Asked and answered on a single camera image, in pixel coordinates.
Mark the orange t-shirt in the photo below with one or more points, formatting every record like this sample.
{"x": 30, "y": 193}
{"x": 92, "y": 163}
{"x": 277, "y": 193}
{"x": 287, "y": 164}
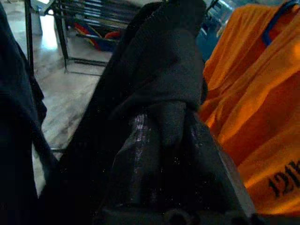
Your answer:
{"x": 257, "y": 105}

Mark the navy blue garment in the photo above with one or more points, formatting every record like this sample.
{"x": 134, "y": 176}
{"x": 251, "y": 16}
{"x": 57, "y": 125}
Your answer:
{"x": 14, "y": 117}

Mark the blue water container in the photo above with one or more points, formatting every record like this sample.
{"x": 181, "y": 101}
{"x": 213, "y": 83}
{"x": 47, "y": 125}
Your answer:
{"x": 206, "y": 42}

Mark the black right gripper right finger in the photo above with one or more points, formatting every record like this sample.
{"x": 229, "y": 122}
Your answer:
{"x": 206, "y": 178}

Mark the black garment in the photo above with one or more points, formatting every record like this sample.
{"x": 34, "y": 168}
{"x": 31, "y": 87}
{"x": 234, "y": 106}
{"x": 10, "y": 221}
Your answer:
{"x": 164, "y": 58}

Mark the red yellow blue toy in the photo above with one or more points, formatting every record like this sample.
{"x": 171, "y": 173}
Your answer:
{"x": 100, "y": 42}

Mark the blue plastic hanger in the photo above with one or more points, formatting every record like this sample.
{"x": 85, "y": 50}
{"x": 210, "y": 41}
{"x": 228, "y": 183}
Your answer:
{"x": 266, "y": 37}

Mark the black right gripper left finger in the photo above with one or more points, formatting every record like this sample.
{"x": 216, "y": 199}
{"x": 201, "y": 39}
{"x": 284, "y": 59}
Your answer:
{"x": 140, "y": 168}

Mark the black metal drying rack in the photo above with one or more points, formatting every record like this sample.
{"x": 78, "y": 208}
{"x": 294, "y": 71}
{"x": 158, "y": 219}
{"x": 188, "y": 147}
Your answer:
{"x": 28, "y": 35}

